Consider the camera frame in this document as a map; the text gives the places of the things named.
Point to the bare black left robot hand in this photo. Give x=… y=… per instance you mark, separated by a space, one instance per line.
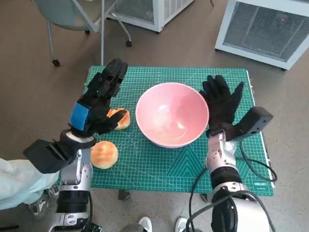
x=96 y=108

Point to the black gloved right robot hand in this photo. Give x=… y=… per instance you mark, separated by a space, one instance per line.
x=219 y=106

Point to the oblong toasted bread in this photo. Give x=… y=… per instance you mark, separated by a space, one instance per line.
x=124 y=123

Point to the round bread bun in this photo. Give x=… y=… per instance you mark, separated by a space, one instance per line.
x=105 y=154

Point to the pink bowl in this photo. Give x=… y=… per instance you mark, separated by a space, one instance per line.
x=171 y=116

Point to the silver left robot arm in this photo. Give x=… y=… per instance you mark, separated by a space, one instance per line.
x=74 y=174

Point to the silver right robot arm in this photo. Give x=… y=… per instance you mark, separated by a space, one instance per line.
x=222 y=157

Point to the thin metal pole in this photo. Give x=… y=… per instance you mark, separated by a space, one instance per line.
x=102 y=36

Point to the green cutting mat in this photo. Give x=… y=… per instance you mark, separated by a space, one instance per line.
x=157 y=169

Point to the white mesh cabinet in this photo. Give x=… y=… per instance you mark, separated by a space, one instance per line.
x=154 y=12
x=263 y=31

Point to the grey office chair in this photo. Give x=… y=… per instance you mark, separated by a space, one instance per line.
x=70 y=14

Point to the small black device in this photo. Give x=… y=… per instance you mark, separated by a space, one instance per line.
x=96 y=227

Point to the white shoe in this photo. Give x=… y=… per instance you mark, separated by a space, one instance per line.
x=182 y=223
x=145 y=223

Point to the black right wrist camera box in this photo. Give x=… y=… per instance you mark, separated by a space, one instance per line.
x=256 y=120

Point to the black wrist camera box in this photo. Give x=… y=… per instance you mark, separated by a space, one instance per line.
x=46 y=154
x=256 y=120

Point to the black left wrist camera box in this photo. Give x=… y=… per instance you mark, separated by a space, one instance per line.
x=46 y=154

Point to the black table leg bracket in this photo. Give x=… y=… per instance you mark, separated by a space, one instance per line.
x=207 y=197
x=124 y=194

